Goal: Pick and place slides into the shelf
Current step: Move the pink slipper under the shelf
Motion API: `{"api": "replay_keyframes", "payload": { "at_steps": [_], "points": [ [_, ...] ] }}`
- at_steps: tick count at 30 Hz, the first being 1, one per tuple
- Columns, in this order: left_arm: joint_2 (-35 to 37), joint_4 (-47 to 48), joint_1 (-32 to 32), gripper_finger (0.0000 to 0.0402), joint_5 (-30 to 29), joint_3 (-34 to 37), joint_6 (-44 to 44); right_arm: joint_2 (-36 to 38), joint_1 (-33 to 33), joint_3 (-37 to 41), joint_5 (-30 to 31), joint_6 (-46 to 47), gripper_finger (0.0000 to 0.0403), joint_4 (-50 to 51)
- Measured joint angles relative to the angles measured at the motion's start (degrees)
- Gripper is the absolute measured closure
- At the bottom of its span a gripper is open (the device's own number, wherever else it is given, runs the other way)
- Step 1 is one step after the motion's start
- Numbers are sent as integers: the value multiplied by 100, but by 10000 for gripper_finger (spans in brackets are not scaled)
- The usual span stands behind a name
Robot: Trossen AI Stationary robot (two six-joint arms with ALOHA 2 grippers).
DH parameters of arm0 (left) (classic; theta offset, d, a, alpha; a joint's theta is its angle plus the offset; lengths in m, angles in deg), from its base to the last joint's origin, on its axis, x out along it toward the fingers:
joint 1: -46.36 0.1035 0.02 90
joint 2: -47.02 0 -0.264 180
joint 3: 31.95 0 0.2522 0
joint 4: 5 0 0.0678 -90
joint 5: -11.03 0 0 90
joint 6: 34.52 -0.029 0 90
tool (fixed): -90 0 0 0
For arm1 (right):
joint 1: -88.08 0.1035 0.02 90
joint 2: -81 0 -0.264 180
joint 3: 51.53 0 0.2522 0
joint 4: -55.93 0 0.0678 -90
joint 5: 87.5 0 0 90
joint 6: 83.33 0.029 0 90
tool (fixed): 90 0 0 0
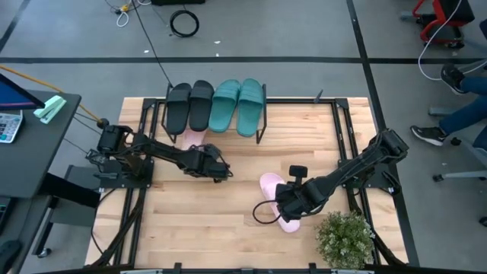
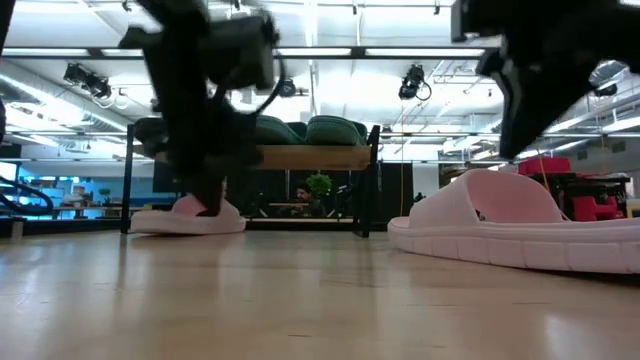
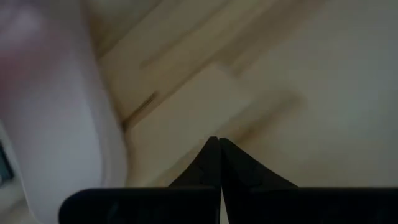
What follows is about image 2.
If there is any pink slide sandal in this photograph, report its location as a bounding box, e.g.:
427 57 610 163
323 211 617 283
128 192 248 236
387 168 640 276

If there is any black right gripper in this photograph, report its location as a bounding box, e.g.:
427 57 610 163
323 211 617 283
451 0 640 161

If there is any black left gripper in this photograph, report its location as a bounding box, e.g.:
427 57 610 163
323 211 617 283
149 29 264 218

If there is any person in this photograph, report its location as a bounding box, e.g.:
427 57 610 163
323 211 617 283
293 182 315 217

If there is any black curved cable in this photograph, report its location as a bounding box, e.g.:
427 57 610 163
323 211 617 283
0 174 55 217

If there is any black overhead rig bar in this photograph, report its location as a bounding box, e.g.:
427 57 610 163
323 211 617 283
0 46 501 61

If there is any black table rail frame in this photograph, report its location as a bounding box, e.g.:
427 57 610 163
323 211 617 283
0 214 391 237

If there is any wooden shelf with black frame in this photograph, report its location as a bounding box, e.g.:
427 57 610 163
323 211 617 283
119 123 382 239

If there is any green background plant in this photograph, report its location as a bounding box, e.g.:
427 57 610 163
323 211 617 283
304 172 333 200

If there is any black ceiling spotlight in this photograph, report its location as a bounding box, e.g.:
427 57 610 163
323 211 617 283
62 62 113 100
397 63 433 102

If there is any green slide sandal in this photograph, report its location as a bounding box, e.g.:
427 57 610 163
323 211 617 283
254 114 307 147
305 115 369 147

